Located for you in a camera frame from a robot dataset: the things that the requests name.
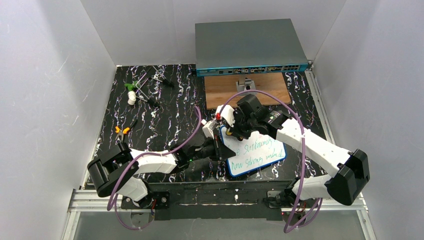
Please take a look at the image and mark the aluminium frame rail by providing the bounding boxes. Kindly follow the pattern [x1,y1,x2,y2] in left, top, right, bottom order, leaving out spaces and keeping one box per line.
[62,188,376,240]

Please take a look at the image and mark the grey metal bracket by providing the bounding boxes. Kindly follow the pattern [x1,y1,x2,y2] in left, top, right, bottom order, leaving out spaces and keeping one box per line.
[236,76,256,96]

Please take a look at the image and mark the white plastic pipe piece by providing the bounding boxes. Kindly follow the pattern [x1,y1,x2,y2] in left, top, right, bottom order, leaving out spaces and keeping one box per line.
[127,91,137,106]

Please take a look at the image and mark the wooden board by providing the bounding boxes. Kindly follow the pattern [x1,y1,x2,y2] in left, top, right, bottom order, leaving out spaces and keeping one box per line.
[203,72,292,111]

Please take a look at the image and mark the blue framed whiteboard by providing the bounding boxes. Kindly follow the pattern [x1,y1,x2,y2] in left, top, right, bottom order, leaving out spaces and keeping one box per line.
[220,126,287,177]

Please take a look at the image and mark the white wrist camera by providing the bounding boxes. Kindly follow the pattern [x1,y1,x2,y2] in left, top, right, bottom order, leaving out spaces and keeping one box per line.
[201,119,220,139]
[215,104,235,127]

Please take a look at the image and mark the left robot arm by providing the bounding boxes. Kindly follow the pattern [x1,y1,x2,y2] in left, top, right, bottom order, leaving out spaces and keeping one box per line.
[87,129,236,210]

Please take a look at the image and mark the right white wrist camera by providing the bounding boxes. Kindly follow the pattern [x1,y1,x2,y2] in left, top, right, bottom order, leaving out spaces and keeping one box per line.
[215,104,235,127]

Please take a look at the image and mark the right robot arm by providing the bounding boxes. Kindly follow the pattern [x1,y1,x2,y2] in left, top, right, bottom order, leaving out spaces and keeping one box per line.
[216,93,370,206]

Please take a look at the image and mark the yellow bone-shaped eraser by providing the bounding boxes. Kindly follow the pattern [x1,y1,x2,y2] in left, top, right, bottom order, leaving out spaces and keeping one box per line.
[225,129,233,136]

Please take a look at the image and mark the orange handled pliers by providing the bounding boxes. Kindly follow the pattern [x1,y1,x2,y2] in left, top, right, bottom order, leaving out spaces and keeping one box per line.
[115,119,138,142]

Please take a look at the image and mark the green plastic piece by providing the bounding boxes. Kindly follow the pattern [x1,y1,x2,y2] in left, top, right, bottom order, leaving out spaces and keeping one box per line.
[124,81,139,92]

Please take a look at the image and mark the grey network switch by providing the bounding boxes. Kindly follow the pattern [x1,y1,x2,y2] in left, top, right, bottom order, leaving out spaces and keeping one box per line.
[195,18,310,77]

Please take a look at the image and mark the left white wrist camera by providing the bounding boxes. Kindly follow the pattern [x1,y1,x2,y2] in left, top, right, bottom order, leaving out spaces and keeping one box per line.
[201,119,220,139]

